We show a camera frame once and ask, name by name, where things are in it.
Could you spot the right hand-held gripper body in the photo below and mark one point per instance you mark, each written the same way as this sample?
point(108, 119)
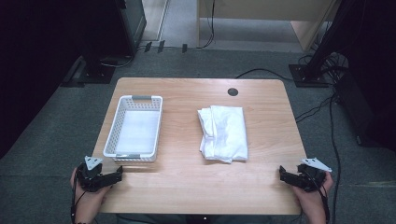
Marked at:
point(309, 179)

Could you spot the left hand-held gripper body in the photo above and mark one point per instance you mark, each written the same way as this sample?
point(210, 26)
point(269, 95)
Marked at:
point(90, 179)

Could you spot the white plastic basket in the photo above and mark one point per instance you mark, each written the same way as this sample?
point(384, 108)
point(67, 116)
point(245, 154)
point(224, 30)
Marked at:
point(137, 130)

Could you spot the white cloth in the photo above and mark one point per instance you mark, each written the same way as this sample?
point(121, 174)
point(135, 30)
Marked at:
point(225, 133)

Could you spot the person's left hand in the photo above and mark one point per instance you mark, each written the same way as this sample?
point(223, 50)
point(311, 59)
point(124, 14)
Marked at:
point(93, 196)

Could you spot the person's right hand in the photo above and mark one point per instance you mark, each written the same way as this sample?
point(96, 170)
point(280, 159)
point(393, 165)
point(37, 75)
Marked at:
point(311, 197)

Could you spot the black equipment box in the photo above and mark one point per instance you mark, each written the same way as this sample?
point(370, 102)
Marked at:
point(364, 112)

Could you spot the person's dark clothing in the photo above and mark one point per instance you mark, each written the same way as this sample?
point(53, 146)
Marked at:
point(193, 219)

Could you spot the black tape strip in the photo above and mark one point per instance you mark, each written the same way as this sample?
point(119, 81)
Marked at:
point(148, 47)
point(161, 46)
point(184, 48)

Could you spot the dark curtain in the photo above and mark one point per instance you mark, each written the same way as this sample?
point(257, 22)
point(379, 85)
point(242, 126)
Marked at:
point(31, 62)

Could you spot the black computer tower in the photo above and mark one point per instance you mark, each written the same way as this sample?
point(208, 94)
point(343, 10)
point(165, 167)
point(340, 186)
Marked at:
point(134, 21)

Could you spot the light wooden cabinet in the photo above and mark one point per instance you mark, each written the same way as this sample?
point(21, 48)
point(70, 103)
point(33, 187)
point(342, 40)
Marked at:
point(267, 9)

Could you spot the black stand with base plate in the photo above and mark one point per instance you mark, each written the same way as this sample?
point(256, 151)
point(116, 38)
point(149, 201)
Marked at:
point(93, 62)

